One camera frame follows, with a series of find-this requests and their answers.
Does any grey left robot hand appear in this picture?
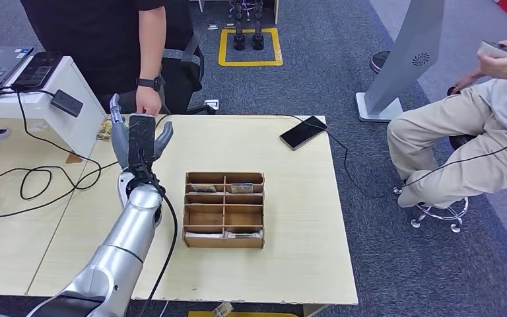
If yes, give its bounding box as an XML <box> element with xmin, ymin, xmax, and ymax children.
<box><xmin>109</xmin><ymin>92</ymin><xmax>174</xmax><ymax>176</ymax></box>

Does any standing person's left hand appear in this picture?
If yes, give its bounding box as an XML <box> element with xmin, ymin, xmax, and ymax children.
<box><xmin>135</xmin><ymin>87</ymin><xmax>164</xmax><ymax>118</ymax></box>

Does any seated person's right hand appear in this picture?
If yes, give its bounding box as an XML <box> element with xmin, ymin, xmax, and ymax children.
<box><xmin>448</xmin><ymin>69</ymin><xmax>485</xmax><ymax>94</ymax></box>

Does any white handheld controller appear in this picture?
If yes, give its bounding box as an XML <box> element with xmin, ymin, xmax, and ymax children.
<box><xmin>477</xmin><ymin>40</ymin><xmax>507</xmax><ymax>59</ymax></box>

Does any wooden card organizer box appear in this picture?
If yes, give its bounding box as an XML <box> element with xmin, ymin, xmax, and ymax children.
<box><xmin>182</xmin><ymin>171</ymin><xmax>266</xmax><ymax>250</ymax></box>

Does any seated person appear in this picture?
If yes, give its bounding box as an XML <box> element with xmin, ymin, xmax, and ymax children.
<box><xmin>386</xmin><ymin>30</ymin><xmax>507</xmax><ymax>209</ymax></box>

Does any standing person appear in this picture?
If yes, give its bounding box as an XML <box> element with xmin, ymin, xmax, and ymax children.
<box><xmin>19</xmin><ymin>0</ymin><xmax>204</xmax><ymax>118</ymax></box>

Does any black wristwatch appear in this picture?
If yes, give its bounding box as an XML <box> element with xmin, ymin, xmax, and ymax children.
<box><xmin>136</xmin><ymin>76</ymin><xmax>166</xmax><ymax>92</ymax></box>

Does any black office chair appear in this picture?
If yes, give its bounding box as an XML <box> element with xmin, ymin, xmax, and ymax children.
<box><xmin>161</xmin><ymin>30</ymin><xmax>218</xmax><ymax>116</ymax></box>

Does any chrome stool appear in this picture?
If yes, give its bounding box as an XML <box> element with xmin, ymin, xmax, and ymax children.
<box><xmin>392</xmin><ymin>133</ymin><xmax>477</xmax><ymax>234</ymax></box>

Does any grey kiosk stand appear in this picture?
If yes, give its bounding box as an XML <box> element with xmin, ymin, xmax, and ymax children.
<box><xmin>355</xmin><ymin>0</ymin><xmax>447</xmax><ymax>123</ymax></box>

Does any white desk riser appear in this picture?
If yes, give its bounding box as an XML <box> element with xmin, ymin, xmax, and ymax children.
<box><xmin>0</xmin><ymin>55</ymin><xmax>108</xmax><ymax>156</ymax></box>

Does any black power adapter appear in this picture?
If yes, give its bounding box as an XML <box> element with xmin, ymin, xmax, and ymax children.
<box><xmin>50</xmin><ymin>89</ymin><xmax>85</xmax><ymax>118</ymax></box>

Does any round floor base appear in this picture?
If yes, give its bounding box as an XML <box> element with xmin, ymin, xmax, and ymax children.
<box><xmin>369</xmin><ymin>49</ymin><xmax>392</xmax><ymax>75</ymax></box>

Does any black smartphone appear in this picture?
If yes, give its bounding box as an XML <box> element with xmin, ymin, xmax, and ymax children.
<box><xmin>12</xmin><ymin>52</ymin><xmax>63</xmax><ymax>90</ymax></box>
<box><xmin>279</xmin><ymin>115</ymin><xmax>329</xmax><ymax>151</ymax></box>

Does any standing humanoid robot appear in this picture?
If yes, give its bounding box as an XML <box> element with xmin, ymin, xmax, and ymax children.
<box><xmin>229</xmin><ymin>0</ymin><xmax>266</xmax><ymax>51</ymax></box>

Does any yellow board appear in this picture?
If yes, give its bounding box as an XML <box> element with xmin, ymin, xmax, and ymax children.
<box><xmin>187</xmin><ymin>309</ymin><xmax>303</xmax><ymax>317</ymax></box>

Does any wrist camera with black bracket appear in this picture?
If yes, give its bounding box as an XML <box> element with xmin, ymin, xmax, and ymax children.
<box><xmin>127</xmin><ymin>114</ymin><xmax>157</xmax><ymax>169</ymax></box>

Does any black controller cable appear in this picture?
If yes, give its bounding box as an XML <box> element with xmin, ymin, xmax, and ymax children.
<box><xmin>399</xmin><ymin>122</ymin><xmax>507</xmax><ymax>189</ymax></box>

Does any black desk cable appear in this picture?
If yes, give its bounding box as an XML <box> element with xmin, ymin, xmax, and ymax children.
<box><xmin>0</xmin><ymin>87</ymin><xmax>104</xmax><ymax>201</ymax></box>
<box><xmin>0</xmin><ymin>162</ymin><xmax>119</xmax><ymax>222</ymax></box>

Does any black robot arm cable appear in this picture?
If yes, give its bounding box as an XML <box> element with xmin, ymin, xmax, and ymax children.
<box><xmin>136</xmin><ymin>151</ymin><xmax>179</xmax><ymax>317</ymax></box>

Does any black phone charging cable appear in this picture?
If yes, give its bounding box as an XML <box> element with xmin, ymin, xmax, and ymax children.
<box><xmin>275</xmin><ymin>114</ymin><xmax>405</xmax><ymax>199</ymax></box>

